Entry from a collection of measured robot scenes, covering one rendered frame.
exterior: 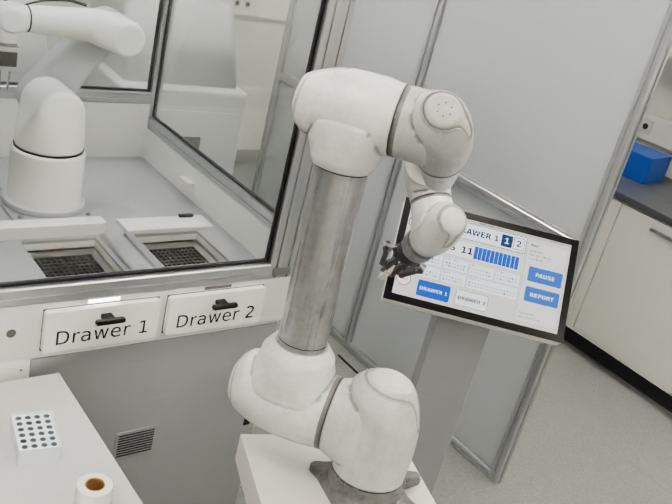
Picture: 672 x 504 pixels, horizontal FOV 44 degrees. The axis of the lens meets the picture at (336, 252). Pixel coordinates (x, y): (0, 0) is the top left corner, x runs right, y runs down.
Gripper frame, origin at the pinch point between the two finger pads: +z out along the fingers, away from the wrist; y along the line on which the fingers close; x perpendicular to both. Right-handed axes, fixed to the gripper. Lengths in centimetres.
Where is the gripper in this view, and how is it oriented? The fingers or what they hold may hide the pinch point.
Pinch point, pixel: (386, 272)
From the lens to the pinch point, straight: 228.8
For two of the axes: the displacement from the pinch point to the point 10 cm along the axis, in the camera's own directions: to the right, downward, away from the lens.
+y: -8.3, -5.5, -1.0
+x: -4.5, 7.7, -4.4
